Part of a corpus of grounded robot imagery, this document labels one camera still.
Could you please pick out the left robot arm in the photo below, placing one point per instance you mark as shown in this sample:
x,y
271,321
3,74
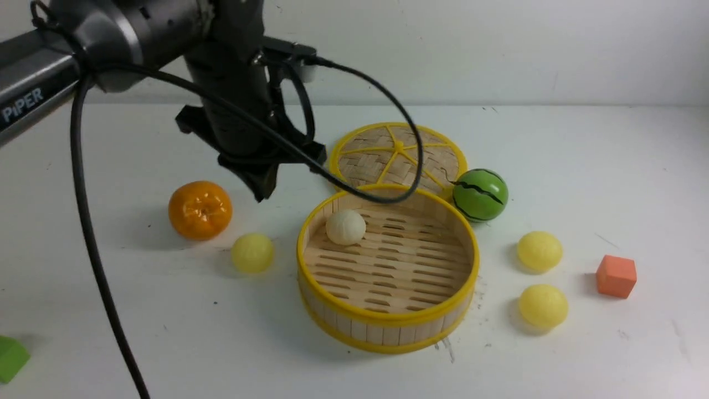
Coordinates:
x,y
40,68

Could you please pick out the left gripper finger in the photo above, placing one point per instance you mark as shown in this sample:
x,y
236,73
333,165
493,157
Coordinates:
x,y
261,179

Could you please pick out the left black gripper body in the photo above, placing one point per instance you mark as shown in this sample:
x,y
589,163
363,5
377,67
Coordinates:
x,y
238,111

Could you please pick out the woven bamboo steamer lid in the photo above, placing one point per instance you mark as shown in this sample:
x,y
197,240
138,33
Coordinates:
x,y
386,153

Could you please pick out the orange foam cube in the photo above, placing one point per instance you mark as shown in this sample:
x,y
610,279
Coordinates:
x,y
616,276

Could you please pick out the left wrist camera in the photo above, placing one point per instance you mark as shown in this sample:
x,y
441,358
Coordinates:
x,y
277,51

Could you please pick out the white toy bun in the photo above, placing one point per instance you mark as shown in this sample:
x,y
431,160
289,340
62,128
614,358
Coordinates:
x,y
345,227

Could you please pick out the green toy watermelon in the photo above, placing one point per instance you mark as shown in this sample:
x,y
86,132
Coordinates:
x,y
480,195

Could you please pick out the yellow-rimmed bamboo steamer tray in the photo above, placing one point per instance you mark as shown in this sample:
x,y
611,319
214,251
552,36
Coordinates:
x,y
407,284

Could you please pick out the green foam block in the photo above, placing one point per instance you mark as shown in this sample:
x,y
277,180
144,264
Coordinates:
x,y
13,357

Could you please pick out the orange toy tangerine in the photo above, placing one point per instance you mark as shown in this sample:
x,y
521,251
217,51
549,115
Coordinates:
x,y
199,211

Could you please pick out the yellow toy bun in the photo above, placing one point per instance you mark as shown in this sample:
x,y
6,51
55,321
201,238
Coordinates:
x,y
543,306
539,251
252,253

